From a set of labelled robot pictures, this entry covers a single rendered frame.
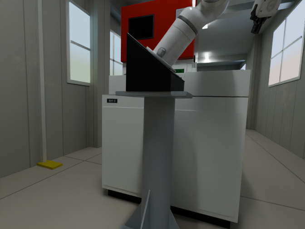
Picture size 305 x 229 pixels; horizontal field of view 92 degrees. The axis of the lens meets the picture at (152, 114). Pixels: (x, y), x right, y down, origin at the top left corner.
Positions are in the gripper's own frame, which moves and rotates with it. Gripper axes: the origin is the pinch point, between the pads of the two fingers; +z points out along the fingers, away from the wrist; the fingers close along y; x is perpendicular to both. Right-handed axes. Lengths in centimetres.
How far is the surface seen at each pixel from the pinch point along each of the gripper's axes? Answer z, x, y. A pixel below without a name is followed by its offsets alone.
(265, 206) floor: 112, -55, 20
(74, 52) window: 57, 168, -119
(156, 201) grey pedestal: 60, -41, -63
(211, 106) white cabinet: 36.8, -8.2, -18.7
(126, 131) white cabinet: 61, 8, -71
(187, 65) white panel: 49, 65, 3
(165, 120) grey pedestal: 29, -17, -51
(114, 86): 38, 34, -72
